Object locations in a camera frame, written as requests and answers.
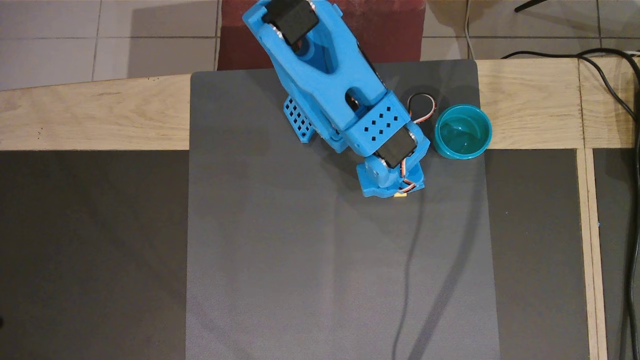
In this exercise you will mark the black stand leg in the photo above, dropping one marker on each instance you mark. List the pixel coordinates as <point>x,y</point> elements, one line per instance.
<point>530,5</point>

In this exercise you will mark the green plastic cup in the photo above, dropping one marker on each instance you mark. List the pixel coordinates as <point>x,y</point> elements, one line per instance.
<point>462,132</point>

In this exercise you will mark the dark grey table mat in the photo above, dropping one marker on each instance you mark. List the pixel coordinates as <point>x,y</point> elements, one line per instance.
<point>300,250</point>

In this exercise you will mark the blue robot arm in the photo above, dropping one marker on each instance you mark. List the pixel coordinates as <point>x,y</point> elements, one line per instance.
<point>325,65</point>

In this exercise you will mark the blue gripper body black servo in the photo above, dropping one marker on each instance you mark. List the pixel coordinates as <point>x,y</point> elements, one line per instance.
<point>381,189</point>

